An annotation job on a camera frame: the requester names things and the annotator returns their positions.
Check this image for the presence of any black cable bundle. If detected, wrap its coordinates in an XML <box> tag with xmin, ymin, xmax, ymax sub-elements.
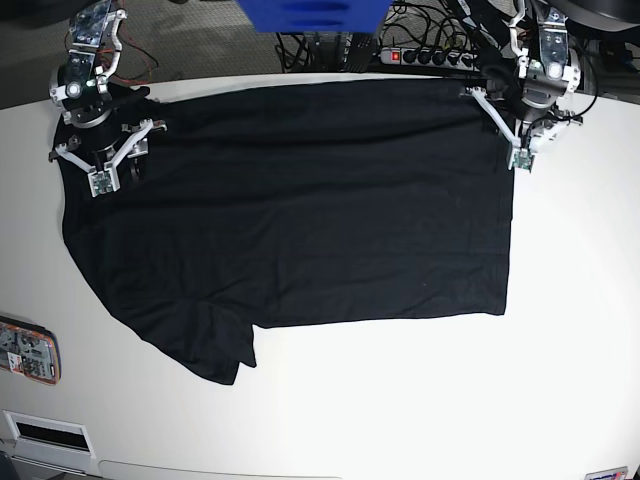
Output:
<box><xmin>272</xmin><ymin>0</ymin><xmax>506</xmax><ymax>74</ymax></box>

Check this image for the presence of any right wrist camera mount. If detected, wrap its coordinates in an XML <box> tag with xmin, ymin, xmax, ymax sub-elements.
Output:
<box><xmin>49</xmin><ymin>119</ymin><xmax>167</xmax><ymax>197</ymax></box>

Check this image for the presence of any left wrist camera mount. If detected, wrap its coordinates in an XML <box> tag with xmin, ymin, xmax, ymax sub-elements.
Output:
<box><xmin>457</xmin><ymin>85</ymin><xmax>584</xmax><ymax>175</ymax></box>

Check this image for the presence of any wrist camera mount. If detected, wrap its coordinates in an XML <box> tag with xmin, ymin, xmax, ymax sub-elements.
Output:
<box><xmin>457</xmin><ymin>85</ymin><xmax>584</xmax><ymax>175</ymax></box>
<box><xmin>49</xmin><ymin>119</ymin><xmax>167</xmax><ymax>197</ymax></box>

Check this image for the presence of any white slotted table inset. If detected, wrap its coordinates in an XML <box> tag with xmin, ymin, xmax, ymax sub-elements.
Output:
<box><xmin>3</xmin><ymin>411</ymin><xmax>96</xmax><ymax>475</ymax></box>

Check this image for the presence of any black T-shirt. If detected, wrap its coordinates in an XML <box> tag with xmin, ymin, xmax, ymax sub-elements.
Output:
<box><xmin>59</xmin><ymin>79</ymin><xmax>514</xmax><ymax>385</ymax></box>

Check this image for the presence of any white power strip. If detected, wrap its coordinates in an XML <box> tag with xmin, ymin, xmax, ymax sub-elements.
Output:
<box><xmin>379</xmin><ymin>47</ymin><xmax>479</xmax><ymax>73</ymax></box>

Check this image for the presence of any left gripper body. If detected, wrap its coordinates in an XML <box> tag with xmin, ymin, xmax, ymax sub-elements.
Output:
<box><xmin>482</xmin><ymin>9</ymin><xmax>584</xmax><ymax>151</ymax></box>

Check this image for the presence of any blue plastic holder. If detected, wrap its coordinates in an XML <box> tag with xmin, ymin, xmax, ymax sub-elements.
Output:
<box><xmin>238</xmin><ymin>0</ymin><xmax>391</xmax><ymax>33</ymax></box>

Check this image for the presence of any clear orange parts box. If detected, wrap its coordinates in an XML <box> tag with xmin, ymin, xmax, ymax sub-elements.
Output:
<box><xmin>0</xmin><ymin>316</ymin><xmax>62</xmax><ymax>385</ymax></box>

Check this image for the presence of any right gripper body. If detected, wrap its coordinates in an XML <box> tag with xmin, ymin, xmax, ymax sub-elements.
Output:
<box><xmin>49</xmin><ymin>1</ymin><xmax>166</xmax><ymax>165</ymax></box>

